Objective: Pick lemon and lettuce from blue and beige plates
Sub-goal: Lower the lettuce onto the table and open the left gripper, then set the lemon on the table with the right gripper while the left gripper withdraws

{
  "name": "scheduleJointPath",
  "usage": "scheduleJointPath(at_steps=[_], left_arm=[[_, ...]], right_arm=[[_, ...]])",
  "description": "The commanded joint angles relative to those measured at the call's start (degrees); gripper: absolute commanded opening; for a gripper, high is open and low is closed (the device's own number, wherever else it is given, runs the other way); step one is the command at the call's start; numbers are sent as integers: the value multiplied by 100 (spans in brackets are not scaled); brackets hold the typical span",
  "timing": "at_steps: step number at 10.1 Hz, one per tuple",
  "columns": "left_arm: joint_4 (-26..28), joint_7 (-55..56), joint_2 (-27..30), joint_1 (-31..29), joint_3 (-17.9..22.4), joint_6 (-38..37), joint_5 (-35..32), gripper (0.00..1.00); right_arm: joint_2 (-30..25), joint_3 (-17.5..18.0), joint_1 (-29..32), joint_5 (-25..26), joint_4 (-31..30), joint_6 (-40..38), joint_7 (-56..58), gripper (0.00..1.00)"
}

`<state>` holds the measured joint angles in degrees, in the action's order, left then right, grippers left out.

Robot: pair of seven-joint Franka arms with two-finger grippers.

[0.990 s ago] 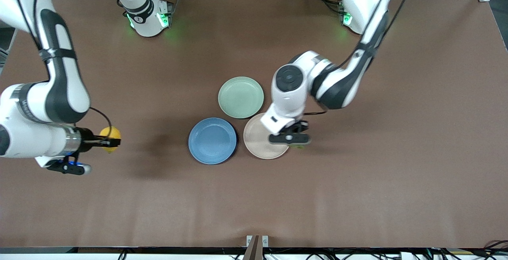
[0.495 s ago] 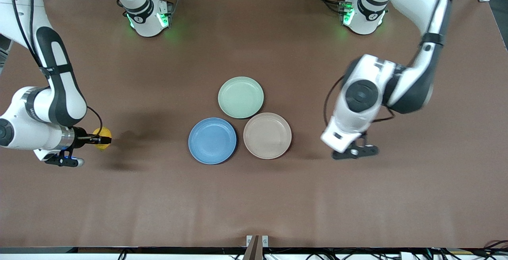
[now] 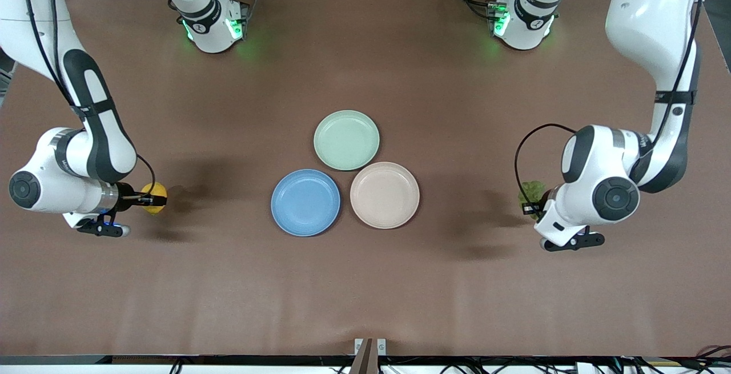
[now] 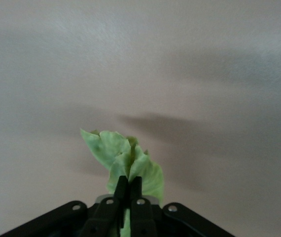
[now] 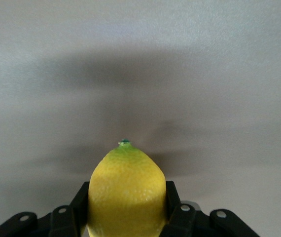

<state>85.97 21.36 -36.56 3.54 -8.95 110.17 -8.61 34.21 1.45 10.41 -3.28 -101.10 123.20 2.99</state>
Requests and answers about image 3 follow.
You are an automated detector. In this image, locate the yellow lemon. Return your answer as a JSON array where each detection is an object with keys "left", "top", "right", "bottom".
[{"left": 141, "top": 183, "right": 168, "bottom": 215}]

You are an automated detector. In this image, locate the green lettuce leaf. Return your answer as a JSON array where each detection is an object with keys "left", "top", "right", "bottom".
[{"left": 518, "top": 180, "right": 547, "bottom": 218}]

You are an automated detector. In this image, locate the beige round plate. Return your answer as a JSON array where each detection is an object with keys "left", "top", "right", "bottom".
[{"left": 350, "top": 162, "right": 420, "bottom": 230}]

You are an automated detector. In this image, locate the blue round plate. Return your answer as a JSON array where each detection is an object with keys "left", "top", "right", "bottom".
[{"left": 271, "top": 169, "right": 342, "bottom": 237}]

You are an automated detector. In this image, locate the pale green round plate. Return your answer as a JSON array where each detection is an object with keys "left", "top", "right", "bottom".
[{"left": 314, "top": 110, "right": 380, "bottom": 171}]

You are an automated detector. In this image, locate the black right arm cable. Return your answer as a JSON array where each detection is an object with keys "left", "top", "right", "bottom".
[{"left": 22, "top": 0, "right": 156, "bottom": 195}]

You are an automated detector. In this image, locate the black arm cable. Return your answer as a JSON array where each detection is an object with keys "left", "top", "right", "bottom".
[
  {"left": 22, "top": 0, "right": 156, "bottom": 195},
  {"left": 514, "top": 0, "right": 704, "bottom": 210}
]

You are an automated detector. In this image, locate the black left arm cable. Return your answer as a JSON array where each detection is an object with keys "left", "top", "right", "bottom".
[{"left": 514, "top": 0, "right": 704, "bottom": 210}]

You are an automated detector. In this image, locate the metal bracket with brown post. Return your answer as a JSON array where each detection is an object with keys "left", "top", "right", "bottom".
[{"left": 350, "top": 337, "right": 387, "bottom": 374}]

